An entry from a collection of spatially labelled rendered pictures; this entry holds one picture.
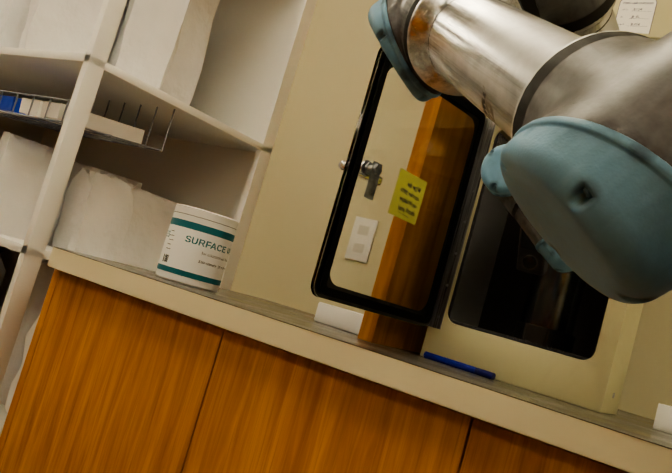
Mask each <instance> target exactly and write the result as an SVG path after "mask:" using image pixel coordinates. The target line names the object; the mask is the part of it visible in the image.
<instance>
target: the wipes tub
mask: <svg viewBox="0 0 672 473"><path fill-rule="evenodd" d="M238 224H239V223H238V222H237V221H236V220H233V219H231V218H228V217H225V216H222V215H219V214H216V213H213V212H209V211H206V210H203V209H199V208H196V207H192V206H188V205H183V204H176V207H175V210H174V213H173V217H172V219H171V223H170V226H169V229H168V233H167V236H166V239H165V242H164V246H163V249H162V252H161V255H160V259H159V262H158V265H157V270H156V273H155V274H156V276H158V277H161V278H164V279H167V280H170V281H173V282H177V283H180V284H183V285H187V286H191V287H194V288H198V289H202V290H206V291H210V292H215V293H216V292H218V289H219V286H220V283H221V280H222V277H223V274H224V270H225V267H226V264H227V261H228V257H229V254H230V251H231V248H232V244H233V241H234V238H235V234H236V231H237V227H238Z"/></svg>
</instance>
